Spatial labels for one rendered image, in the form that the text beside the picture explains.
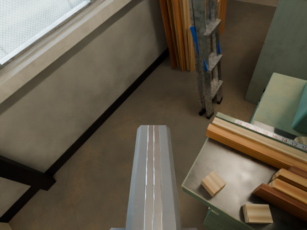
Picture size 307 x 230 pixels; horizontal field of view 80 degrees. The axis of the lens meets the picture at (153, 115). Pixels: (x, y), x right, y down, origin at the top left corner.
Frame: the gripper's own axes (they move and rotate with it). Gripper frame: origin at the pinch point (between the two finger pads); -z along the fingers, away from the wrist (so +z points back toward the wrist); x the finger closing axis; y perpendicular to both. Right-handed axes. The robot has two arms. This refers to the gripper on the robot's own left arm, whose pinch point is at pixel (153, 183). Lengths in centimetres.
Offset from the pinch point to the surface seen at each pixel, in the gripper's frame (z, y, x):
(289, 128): -38, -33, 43
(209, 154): -26.4, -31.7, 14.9
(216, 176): -18.5, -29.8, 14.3
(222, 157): -25.1, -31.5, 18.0
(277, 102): -48, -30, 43
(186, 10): -159, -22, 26
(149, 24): -173, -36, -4
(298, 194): -12.5, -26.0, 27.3
